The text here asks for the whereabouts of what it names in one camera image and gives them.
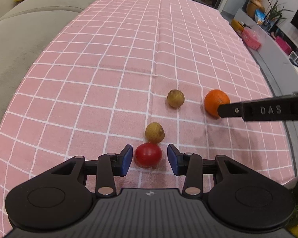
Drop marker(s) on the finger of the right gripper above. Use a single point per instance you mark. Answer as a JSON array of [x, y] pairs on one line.
[[231, 110]]

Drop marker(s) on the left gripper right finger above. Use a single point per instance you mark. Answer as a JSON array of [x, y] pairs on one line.
[[194, 167]]

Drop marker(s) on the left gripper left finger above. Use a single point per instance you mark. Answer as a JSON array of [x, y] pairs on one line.
[[72, 174]]

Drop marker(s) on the lone orange tangerine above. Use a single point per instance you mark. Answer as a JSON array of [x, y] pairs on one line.
[[213, 100]]

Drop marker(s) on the red cherry tomato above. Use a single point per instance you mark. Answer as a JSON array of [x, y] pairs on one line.
[[148, 155]]

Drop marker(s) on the white marble tv bench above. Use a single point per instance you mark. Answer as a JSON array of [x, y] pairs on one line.
[[273, 61]]

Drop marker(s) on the brown longan behind orange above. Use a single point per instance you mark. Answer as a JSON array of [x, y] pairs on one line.
[[154, 133]]

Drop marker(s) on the far brown longan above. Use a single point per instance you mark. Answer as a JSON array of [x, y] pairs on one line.
[[175, 98]]

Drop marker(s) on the magenta box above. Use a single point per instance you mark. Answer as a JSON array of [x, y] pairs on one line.
[[283, 45]]

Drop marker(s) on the pink box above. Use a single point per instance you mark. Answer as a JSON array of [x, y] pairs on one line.
[[250, 38]]

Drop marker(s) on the orange box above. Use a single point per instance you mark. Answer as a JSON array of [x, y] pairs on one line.
[[237, 26]]

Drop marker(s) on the green potted plant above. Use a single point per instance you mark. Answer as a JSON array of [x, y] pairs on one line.
[[275, 13]]

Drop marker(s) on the blue snack bag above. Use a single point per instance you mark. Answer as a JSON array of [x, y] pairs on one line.
[[259, 17]]

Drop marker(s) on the pink checkered tablecloth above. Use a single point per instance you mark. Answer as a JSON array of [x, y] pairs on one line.
[[106, 76]]

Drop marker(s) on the brown round vase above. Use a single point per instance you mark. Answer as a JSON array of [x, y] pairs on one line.
[[252, 6]]

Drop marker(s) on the beige sofa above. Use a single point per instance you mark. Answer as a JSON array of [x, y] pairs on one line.
[[26, 28]]

